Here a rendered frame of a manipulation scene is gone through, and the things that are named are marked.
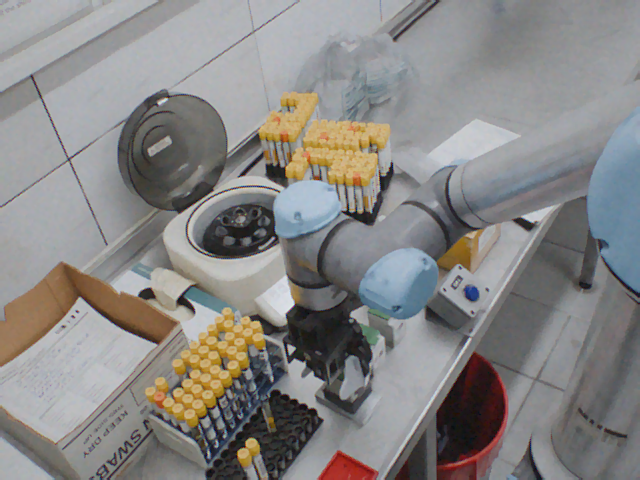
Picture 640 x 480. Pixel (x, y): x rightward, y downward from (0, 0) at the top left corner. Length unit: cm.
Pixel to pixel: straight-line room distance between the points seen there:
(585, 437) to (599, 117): 26
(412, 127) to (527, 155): 96
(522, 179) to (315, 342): 36
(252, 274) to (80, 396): 32
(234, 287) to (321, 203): 42
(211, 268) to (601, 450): 71
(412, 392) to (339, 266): 40
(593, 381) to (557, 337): 173
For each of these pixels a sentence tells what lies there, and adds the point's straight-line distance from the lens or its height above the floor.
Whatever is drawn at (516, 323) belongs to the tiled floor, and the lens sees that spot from 231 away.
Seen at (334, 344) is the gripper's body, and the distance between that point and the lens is 86.
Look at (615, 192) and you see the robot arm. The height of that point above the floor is 150.
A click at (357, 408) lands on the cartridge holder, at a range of 102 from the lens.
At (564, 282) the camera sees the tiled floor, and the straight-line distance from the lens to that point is 246.
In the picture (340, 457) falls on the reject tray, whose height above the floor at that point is 88.
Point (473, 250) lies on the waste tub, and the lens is 117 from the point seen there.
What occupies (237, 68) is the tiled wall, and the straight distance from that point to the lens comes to 149.
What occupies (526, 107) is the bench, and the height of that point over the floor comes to 87.
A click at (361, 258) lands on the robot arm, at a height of 126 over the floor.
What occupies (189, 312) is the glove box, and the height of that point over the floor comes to 92.
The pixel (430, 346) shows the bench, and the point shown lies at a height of 87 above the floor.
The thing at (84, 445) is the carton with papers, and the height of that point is 98.
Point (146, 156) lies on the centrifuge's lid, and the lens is 129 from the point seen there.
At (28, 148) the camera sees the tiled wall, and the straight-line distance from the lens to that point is 118.
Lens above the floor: 174
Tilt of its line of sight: 41 degrees down
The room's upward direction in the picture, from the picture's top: 9 degrees counter-clockwise
